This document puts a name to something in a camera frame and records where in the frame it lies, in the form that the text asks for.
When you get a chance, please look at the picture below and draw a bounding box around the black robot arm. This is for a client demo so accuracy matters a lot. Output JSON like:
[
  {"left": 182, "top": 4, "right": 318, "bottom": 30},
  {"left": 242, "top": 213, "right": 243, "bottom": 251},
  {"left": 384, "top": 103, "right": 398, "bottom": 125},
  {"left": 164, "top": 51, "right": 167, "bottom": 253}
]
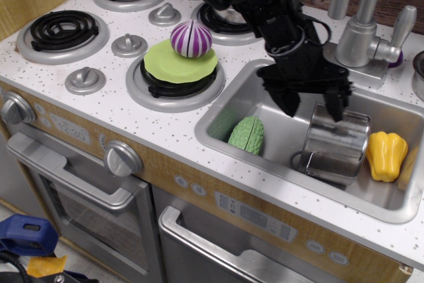
[{"left": 203, "top": 0, "right": 352, "bottom": 122}]

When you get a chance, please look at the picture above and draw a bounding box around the blue clamp tool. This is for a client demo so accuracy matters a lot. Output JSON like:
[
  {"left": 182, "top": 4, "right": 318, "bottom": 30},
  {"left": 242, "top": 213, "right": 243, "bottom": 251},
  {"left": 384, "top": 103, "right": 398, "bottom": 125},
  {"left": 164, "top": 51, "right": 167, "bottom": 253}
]
[{"left": 1, "top": 214, "right": 59, "bottom": 256}]

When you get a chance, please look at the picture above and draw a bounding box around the yellow cloth on floor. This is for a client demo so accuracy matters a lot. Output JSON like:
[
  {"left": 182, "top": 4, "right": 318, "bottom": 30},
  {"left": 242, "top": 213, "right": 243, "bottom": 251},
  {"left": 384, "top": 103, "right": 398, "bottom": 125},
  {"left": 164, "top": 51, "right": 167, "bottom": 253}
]
[{"left": 26, "top": 255, "right": 68, "bottom": 278}]

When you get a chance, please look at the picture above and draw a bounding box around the light green plate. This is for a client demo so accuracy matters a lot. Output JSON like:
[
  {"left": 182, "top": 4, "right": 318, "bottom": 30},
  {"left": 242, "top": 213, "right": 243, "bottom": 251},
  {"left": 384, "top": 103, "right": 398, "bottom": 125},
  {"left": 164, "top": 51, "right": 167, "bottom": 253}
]
[{"left": 143, "top": 40, "right": 218, "bottom": 84}]

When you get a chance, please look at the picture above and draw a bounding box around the front left black burner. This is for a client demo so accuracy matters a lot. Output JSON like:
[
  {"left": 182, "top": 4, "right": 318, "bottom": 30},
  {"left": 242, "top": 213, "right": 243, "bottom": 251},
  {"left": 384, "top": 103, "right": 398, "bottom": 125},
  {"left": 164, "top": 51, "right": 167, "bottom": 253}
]
[{"left": 16, "top": 10, "right": 109, "bottom": 65}]

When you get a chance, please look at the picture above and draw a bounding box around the silver stove knob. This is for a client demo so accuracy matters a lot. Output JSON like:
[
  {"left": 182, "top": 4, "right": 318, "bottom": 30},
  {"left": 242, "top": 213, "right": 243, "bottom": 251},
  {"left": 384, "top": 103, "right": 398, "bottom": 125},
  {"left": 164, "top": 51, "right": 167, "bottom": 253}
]
[
  {"left": 111, "top": 33, "right": 148, "bottom": 58},
  {"left": 65, "top": 67, "right": 106, "bottom": 95},
  {"left": 148, "top": 3, "right": 182, "bottom": 27}
]

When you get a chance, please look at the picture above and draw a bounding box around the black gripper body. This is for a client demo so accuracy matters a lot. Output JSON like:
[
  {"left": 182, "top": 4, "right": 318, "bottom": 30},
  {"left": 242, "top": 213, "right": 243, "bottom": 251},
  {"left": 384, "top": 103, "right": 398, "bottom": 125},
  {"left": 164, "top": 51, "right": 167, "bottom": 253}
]
[{"left": 257, "top": 42, "right": 352, "bottom": 97}]

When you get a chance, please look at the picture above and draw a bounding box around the front right black burner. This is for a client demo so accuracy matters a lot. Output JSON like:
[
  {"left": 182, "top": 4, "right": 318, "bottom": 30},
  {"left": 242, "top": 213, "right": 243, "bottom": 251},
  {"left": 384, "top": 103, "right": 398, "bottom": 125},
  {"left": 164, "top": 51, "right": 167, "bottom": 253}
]
[{"left": 125, "top": 58, "right": 225, "bottom": 113}]

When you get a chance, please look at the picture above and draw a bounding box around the silver dishwasher door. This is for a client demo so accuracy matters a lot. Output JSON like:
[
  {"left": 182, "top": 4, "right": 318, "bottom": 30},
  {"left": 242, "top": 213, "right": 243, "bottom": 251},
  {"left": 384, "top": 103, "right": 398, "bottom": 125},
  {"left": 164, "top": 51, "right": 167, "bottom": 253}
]
[{"left": 158, "top": 205, "right": 339, "bottom": 283}]

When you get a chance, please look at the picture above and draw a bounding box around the green toy bitter melon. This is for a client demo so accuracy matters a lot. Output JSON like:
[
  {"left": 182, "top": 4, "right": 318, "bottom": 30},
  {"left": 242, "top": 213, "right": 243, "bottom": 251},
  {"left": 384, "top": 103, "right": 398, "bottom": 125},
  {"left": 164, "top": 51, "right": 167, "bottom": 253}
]
[{"left": 227, "top": 116, "right": 264, "bottom": 155}]

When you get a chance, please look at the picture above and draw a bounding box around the black cable on floor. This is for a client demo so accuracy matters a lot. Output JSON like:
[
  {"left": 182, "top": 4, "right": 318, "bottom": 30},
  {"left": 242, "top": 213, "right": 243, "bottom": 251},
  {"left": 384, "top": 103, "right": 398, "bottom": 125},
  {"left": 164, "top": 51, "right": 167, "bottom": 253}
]
[{"left": 0, "top": 250, "right": 37, "bottom": 283}]

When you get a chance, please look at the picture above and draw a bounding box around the silver stove knob lower middle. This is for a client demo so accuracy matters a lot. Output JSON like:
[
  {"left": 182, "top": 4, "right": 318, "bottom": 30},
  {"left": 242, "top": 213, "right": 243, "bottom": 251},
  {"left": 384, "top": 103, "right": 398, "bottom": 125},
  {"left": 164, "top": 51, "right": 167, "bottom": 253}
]
[{"left": 111, "top": 33, "right": 148, "bottom": 58}]

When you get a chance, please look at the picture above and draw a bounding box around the yellow toy bell pepper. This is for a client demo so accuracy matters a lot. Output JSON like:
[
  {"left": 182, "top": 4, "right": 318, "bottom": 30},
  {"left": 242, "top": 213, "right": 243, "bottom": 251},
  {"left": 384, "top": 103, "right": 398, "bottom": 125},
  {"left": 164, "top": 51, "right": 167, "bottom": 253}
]
[{"left": 366, "top": 131, "right": 409, "bottom": 182}]

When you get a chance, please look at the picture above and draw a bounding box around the silver oven dial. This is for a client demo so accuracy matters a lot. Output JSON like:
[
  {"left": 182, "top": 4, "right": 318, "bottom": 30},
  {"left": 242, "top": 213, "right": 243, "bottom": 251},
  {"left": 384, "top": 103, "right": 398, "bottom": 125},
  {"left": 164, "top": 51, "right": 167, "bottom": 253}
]
[
  {"left": 1, "top": 91, "right": 37, "bottom": 125},
  {"left": 103, "top": 140, "right": 143, "bottom": 178}
]

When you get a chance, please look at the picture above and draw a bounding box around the silver faucet lever handle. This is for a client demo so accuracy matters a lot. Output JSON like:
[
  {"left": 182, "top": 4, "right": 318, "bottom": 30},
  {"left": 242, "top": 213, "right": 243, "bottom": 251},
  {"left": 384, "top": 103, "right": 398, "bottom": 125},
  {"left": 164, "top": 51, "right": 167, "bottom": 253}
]
[{"left": 366, "top": 5, "right": 417, "bottom": 63}]

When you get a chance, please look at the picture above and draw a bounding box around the silver oven door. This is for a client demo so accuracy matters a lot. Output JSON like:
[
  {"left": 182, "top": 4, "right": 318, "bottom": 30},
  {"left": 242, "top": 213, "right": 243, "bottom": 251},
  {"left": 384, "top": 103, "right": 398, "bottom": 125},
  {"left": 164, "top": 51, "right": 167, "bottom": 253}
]
[{"left": 7, "top": 133, "right": 164, "bottom": 282}]

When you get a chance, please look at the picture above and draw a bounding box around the silver toy sink basin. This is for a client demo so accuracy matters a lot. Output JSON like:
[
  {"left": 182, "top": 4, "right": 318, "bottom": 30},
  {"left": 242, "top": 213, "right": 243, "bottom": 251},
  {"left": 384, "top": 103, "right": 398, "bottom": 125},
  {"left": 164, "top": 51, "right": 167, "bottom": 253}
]
[{"left": 195, "top": 60, "right": 423, "bottom": 223}]

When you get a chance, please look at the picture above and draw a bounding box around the silver stove knob front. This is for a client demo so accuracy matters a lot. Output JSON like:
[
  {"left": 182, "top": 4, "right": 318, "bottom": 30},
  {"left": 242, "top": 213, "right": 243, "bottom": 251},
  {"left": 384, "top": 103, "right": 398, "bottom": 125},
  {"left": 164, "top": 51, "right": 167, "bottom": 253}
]
[{"left": 65, "top": 67, "right": 106, "bottom": 95}]

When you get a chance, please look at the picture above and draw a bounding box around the steel pot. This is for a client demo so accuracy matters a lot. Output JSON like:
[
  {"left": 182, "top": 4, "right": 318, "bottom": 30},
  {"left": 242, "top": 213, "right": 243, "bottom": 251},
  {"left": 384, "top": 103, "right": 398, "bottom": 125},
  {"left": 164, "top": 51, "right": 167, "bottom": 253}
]
[
  {"left": 298, "top": 103, "right": 371, "bottom": 186},
  {"left": 411, "top": 51, "right": 424, "bottom": 101}
]

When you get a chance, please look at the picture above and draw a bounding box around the silver oven dial right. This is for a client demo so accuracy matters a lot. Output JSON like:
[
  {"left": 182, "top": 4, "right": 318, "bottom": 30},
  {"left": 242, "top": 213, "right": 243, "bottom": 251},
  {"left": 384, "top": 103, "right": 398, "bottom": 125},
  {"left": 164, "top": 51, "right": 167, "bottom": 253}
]
[{"left": 103, "top": 140, "right": 143, "bottom": 178}]

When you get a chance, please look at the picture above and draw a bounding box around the silver stove knob upper middle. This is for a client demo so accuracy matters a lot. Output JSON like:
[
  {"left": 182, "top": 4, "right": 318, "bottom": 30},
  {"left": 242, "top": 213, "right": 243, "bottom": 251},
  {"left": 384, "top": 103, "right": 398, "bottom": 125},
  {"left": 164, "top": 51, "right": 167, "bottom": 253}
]
[{"left": 148, "top": 3, "right": 182, "bottom": 27}]

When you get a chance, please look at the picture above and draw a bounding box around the silver toy faucet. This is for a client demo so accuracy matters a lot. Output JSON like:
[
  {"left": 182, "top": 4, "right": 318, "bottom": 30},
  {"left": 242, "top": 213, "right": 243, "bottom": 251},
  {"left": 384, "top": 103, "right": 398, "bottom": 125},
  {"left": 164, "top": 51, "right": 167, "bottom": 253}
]
[{"left": 324, "top": 0, "right": 388, "bottom": 89}]

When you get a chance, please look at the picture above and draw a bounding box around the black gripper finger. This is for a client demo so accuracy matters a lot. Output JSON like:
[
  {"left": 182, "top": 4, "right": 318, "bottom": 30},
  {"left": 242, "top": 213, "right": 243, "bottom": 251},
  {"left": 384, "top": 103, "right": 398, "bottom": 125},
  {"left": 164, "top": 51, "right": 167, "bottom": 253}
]
[
  {"left": 324, "top": 87, "right": 348, "bottom": 122},
  {"left": 264, "top": 83, "right": 300, "bottom": 117}
]

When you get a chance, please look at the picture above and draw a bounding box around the silver oven dial left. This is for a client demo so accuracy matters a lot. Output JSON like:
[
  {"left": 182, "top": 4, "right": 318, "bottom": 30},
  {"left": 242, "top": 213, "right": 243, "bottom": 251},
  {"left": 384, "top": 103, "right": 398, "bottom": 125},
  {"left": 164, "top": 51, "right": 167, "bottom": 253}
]
[{"left": 1, "top": 91, "right": 37, "bottom": 125}]

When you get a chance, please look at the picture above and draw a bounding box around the purple white toy onion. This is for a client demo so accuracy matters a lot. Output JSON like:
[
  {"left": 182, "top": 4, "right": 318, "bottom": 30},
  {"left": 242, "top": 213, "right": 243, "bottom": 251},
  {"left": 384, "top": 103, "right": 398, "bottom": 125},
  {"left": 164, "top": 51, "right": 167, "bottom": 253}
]
[{"left": 170, "top": 19, "right": 213, "bottom": 58}]

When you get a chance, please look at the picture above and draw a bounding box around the purple toy behind faucet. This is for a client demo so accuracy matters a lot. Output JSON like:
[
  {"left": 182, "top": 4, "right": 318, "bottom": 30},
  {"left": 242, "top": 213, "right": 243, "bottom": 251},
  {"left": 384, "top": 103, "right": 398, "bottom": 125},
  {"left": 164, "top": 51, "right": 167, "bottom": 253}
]
[{"left": 388, "top": 48, "right": 403, "bottom": 68}]

